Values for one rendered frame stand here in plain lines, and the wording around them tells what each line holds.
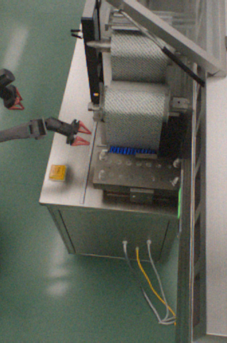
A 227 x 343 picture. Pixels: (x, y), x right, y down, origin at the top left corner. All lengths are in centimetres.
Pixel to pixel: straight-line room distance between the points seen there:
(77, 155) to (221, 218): 109
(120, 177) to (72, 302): 113
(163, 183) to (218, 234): 77
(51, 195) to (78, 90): 65
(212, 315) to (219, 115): 51
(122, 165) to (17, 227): 127
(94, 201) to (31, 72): 203
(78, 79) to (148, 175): 78
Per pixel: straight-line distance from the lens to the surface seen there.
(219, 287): 85
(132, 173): 164
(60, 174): 179
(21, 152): 303
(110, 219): 183
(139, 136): 163
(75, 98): 207
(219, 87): 112
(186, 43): 107
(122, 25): 160
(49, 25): 396
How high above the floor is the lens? 247
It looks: 61 degrees down
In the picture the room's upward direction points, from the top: 4 degrees counter-clockwise
